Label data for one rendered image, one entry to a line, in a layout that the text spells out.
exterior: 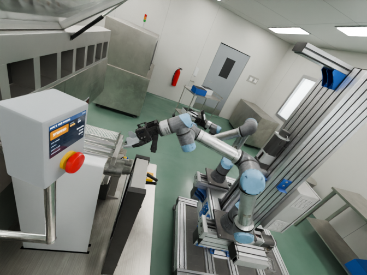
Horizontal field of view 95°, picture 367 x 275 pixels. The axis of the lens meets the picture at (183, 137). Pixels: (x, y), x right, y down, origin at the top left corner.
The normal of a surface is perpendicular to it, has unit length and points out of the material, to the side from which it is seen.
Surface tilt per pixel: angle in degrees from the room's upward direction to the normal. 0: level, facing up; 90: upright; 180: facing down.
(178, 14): 90
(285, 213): 90
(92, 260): 0
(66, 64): 90
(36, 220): 90
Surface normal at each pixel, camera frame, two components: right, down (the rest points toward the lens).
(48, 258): 0.37, -0.80
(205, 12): 0.09, 0.54
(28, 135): -0.16, 0.45
